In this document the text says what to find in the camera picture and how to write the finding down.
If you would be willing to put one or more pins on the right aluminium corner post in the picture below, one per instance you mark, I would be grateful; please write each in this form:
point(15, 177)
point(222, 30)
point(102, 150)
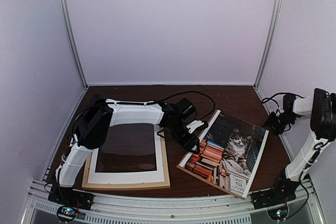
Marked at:
point(276, 9)

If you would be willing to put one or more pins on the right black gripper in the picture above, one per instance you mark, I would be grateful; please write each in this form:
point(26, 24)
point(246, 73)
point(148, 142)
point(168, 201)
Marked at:
point(270, 119)

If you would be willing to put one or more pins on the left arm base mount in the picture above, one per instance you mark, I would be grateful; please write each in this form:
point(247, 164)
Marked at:
point(74, 199)

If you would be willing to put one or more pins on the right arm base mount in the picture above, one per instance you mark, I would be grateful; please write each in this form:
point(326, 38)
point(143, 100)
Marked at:
point(267, 198)

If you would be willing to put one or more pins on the light wooden picture frame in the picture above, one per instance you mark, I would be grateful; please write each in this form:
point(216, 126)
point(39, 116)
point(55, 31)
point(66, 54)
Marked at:
point(126, 184)

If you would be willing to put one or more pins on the white mat board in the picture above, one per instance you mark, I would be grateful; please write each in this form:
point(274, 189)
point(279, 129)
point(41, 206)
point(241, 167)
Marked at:
point(126, 178)

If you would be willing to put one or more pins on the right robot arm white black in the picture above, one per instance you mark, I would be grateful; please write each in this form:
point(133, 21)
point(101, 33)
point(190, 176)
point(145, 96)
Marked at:
point(321, 109)

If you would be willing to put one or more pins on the left aluminium corner post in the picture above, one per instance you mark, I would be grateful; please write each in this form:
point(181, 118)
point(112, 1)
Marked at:
point(72, 43)

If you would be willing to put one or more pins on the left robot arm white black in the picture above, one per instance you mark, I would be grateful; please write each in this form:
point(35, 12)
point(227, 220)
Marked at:
point(91, 126)

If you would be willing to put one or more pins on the cat photo print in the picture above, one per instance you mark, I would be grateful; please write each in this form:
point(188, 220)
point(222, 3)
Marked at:
point(231, 145)

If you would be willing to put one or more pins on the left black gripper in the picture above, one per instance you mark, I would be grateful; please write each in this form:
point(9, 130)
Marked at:
point(188, 142)

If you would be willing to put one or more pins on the aluminium front rail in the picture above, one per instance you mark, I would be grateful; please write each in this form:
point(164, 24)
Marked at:
point(208, 209)

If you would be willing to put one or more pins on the aluminium corner post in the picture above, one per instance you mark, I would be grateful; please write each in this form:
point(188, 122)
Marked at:
point(72, 43)
point(276, 9)

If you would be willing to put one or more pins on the brown backing board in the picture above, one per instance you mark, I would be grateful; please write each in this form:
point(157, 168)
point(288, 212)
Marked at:
point(229, 183)

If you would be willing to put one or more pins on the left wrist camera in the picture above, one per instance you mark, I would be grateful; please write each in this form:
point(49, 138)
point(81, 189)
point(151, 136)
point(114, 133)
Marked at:
point(197, 125)

